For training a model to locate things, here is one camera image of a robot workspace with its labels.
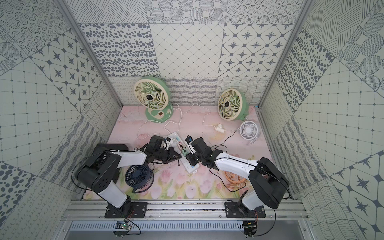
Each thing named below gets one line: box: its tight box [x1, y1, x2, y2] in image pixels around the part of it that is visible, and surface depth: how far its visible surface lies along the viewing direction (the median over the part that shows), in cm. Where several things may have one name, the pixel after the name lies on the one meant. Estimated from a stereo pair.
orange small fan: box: [224, 171, 247, 189], surface depth 78 cm
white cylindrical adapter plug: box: [214, 123, 225, 134], surface depth 106 cm
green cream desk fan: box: [217, 88, 249, 121], surface depth 104 cm
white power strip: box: [166, 132, 200, 174], surface depth 90 cm
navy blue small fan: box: [125, 164, 155, 194], surface depth 79 cm
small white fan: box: [239, 120, 260, 145], surface depth 97 cm
